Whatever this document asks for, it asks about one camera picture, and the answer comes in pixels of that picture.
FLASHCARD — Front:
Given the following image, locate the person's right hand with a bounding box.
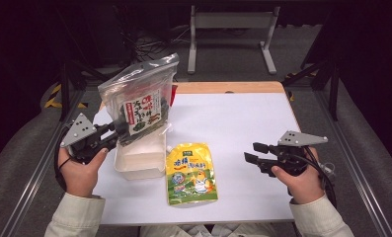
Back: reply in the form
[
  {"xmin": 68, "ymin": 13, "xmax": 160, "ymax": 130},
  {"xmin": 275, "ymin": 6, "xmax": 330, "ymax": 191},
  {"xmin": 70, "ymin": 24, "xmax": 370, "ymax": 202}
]
[{"xmin": 271, "ymin": 147, "xmax": 327, "ymax": 205}]

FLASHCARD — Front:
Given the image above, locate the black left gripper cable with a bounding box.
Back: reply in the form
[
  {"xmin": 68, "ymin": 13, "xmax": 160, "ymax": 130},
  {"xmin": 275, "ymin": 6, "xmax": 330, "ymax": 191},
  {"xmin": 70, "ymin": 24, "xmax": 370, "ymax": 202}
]
[{"xmin": 52, "ymin": 126, "xmax": 73, "ymax": 193}]

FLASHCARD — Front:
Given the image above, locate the clear bag of dried seaweed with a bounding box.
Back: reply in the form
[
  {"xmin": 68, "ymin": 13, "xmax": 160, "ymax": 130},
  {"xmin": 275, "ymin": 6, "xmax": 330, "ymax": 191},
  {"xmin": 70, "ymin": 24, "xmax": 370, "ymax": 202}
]
[{"xmin": 97, "ymin": 52, "xmax": 181, "ymax": 147}]

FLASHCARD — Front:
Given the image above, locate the bundle of black floor cables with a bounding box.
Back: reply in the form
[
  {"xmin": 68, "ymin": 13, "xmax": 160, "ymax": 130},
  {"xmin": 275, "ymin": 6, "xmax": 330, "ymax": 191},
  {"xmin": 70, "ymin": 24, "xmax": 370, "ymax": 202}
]
[{"xmin": 113, "ymin": 3, "xmax": 193, "ymax": 65}]

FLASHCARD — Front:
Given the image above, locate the person's lap clothing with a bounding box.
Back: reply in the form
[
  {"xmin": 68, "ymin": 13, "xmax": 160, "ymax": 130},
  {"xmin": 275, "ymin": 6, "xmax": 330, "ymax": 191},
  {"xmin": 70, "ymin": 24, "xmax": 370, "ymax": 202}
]
[{"xmin": 138, "ymin": 222, "xmax": 295, "ymax": 237}]

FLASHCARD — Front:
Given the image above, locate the person's left hand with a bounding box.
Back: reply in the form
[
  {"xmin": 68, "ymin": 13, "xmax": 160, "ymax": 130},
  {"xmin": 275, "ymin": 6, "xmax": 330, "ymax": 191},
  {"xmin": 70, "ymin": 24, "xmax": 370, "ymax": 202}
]
[{"xmin": 57, "ymin": 146, "xmax": 110, "ymax": 198}]

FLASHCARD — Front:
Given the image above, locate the grey metal stand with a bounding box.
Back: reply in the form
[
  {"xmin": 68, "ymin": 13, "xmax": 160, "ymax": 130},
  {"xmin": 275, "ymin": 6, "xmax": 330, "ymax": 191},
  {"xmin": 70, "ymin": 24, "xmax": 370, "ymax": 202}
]
[{"xmin": 187, "ymin": 4, "xmax": 281, "ymax": 76}]

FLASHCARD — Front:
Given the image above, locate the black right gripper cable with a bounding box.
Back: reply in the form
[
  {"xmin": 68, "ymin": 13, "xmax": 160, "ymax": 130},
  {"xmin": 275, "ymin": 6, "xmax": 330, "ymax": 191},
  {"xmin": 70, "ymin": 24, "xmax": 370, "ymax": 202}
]
[{"xmin": 291, "ymin": 146, "xmax": 338, "ymax": 209}]

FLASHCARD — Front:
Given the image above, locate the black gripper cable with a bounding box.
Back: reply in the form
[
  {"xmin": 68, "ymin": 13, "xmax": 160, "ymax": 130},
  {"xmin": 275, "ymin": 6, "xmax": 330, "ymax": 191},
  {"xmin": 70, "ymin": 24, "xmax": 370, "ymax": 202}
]
[
  {"xmin": 52, "ymin": 126, "xmax": 73, "ymax": 193},
  {"xmin": 291, "ymin": 146, "xmax": 338, "ymax": 209}
]

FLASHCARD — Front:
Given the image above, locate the white table mat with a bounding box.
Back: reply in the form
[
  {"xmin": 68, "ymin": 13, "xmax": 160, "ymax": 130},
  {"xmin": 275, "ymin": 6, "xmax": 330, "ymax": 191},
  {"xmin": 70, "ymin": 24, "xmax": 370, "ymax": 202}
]
[{"xmin": 92, "ymin": 92, "xmax": 302, "ymax": 227}]

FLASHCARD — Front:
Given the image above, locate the red snack packet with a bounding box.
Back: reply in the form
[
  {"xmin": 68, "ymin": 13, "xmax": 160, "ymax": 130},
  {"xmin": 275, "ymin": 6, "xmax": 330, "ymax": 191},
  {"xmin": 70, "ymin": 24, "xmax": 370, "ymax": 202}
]
[{"xmin": 170, "ymin": 84, "xmax": 179, "ymax": 108}]

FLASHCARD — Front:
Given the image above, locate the yellow black floor tape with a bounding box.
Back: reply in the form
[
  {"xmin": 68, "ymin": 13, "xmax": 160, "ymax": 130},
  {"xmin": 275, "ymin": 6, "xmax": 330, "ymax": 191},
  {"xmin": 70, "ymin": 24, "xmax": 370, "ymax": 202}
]
[{"xmin": 43, "ymin": 83, "xmax": 89, "ymax": 110}]

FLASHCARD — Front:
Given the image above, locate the black metal stand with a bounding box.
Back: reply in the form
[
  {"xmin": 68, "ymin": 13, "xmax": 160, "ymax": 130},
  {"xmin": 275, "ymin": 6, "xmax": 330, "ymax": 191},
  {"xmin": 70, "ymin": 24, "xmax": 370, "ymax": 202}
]
[
  {"xmin": 281, "ymin": 6, "xmax": 346, "ymax": 122},
  {"xmin": 53, "ymin": 9, "xmax": 114, "ymax": 123}
]

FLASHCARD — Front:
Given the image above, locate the yellow seasoning pouch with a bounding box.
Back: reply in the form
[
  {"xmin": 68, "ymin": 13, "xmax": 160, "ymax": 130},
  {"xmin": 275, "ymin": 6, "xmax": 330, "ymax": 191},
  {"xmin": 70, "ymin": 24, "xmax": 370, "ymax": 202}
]
[{"xmin": 164, "ymin": 141, "xmax": 219, "ymax": 207}]

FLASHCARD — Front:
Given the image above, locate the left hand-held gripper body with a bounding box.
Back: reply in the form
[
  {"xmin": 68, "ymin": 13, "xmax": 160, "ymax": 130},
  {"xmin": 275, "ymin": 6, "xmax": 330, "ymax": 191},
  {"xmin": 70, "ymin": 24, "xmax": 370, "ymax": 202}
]
[{"xmin": 59, "ymin": 113, "xmax": 112, "ymax": 165}]

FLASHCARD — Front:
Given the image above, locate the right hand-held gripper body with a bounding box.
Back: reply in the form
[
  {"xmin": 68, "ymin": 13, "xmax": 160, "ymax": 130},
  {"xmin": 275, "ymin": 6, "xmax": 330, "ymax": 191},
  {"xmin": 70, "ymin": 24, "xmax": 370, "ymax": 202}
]
[{"xmin": 267, "ymin": 130, "xmax": 330, "ymax": 178}]

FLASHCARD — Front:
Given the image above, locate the white divided storage box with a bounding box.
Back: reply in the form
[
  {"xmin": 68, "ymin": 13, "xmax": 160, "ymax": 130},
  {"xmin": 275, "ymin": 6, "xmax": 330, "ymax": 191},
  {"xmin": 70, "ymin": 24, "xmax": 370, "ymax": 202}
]
[{"xmin": 114, "ymin": 121, "xmax": 172, "ymax": 181}]

